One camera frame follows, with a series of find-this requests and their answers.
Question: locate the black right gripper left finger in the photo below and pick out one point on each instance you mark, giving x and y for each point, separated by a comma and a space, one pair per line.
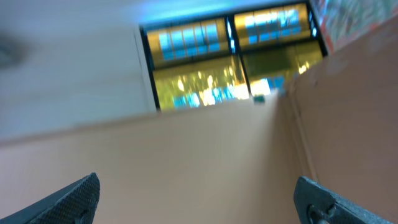
73, 204

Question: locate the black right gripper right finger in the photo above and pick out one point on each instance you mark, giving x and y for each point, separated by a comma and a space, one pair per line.
316, 204

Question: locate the black framed window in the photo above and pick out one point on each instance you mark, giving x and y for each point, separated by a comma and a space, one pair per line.
204, 61

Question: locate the colourful wall poster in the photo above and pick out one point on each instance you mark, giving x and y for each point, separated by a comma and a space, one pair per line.
343, 21

